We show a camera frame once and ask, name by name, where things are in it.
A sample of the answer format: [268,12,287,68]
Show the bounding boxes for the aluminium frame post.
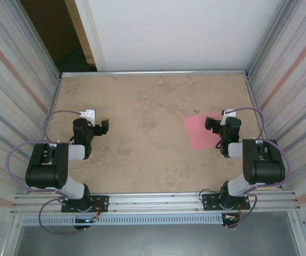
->
[16,0,62,78]
[248,0,296,77]

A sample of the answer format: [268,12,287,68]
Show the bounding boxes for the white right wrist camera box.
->
[220,108,238,126]

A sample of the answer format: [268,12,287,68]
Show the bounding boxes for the beige wooden door frame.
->
[64,0,98,65]

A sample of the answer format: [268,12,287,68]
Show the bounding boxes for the grey slotted cable duct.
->
[21,214,224,225]

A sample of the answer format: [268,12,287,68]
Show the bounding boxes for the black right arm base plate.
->
[202,192,250,211]

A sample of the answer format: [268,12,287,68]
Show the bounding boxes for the aluminium table edge rail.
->
[60,69,249,79]

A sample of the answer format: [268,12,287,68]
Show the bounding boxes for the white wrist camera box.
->
[79,109,97,125]
[220,108,238,126]

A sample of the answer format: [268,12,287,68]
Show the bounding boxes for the small controller board green light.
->
[74,217,99,224]

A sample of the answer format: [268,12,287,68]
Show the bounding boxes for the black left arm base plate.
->
[61,195,109,213]

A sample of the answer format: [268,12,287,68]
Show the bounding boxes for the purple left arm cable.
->
[5,109,89,236]

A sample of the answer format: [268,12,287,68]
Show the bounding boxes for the small connector board with wires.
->
[222,214,241,229]

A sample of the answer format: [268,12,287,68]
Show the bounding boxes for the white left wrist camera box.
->
[79,109,97,125]

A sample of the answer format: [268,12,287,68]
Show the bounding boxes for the wide aluminium mounting rail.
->
[10,189,302,215]

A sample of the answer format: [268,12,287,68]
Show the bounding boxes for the pink cloth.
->
[184,112,223,151]

